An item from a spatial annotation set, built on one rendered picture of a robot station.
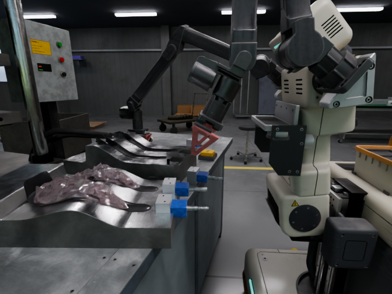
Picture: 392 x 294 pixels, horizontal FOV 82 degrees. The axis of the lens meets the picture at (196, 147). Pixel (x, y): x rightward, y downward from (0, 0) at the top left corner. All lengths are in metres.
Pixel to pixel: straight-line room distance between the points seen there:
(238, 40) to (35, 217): 0.60
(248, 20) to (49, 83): 1.19
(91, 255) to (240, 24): 0.61
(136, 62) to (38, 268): 9.07
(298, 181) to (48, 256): 0.71
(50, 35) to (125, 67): 8.09
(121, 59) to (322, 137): 9.17
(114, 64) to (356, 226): 9.45
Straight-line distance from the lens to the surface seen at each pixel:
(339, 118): 0.83
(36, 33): 1.53
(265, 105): 8.60
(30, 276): 0.60
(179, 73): 9.07
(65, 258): 0.61
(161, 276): 0.83
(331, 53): 0.62
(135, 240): 0.56
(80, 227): 0.59
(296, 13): 0.61
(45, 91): 1.50
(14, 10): 1.33
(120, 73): 9.67
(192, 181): 0.84
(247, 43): 0.57
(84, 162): 1.00
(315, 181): 0.82
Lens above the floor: 1.16
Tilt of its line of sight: 15 degrees down
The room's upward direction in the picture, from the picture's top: straight up
